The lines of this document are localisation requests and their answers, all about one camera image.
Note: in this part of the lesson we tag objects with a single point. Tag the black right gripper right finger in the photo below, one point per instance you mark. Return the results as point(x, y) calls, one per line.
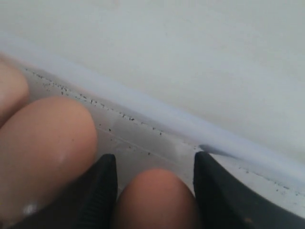
point(226, 203)

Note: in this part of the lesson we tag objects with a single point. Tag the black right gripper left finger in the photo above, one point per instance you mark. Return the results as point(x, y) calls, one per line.
point(86, 204)

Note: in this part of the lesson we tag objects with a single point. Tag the brown egg back left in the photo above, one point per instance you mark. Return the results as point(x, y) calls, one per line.
point(14, 91)

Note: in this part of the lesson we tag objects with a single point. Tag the brown egg second row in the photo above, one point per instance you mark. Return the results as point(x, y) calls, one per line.
point(156, 199)
point(43, 148)

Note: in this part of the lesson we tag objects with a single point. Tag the clear plastic container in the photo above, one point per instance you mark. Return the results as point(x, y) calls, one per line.
point(144, 133)

